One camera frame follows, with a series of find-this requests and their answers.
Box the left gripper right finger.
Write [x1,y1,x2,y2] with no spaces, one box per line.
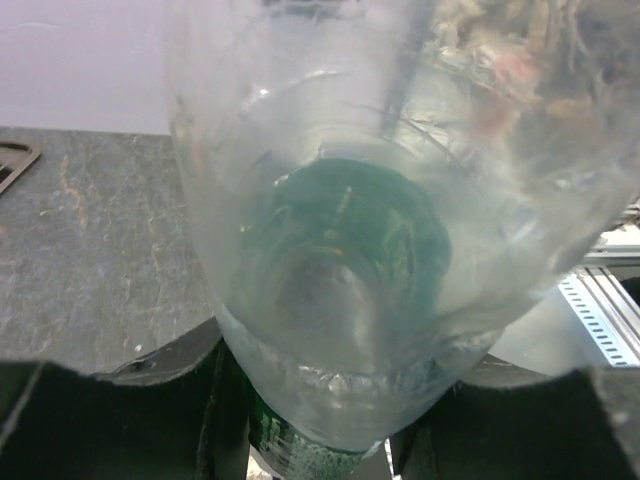
[390,355,639,479]

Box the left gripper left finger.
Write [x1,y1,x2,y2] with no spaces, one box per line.
[1,319,249,479]

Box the green label water bottle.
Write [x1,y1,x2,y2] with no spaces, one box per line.
[164,1,639,479]

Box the slotted cable duct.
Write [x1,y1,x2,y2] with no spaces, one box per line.
[558,268,639,368]

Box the aluminium frame rail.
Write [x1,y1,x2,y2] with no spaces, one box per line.
[579,199,640,306]

